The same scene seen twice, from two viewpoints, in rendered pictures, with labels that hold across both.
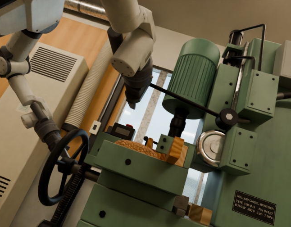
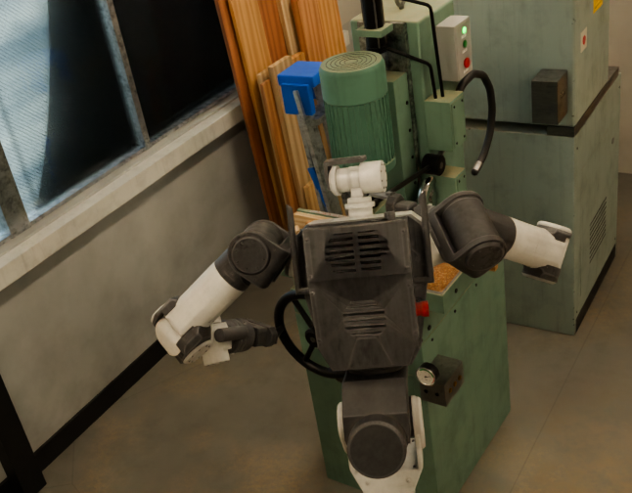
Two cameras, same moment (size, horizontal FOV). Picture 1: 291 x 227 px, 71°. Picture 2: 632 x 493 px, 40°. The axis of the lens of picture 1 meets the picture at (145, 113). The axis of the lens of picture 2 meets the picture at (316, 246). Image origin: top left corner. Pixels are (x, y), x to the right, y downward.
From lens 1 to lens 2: 2.33 m
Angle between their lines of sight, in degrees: 76
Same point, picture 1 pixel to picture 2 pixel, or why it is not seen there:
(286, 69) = (460, 69)
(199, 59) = (383, 102)
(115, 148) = (448, 291)
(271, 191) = not seen: hidden behind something
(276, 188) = not seen: hidden behind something
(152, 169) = (464, 279)
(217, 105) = (405, 141)
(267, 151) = (449, 156)
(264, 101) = (461, 131)
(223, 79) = (400, 103)
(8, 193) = not seen: outside the picture
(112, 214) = (432, 320)
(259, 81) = (456, 113)
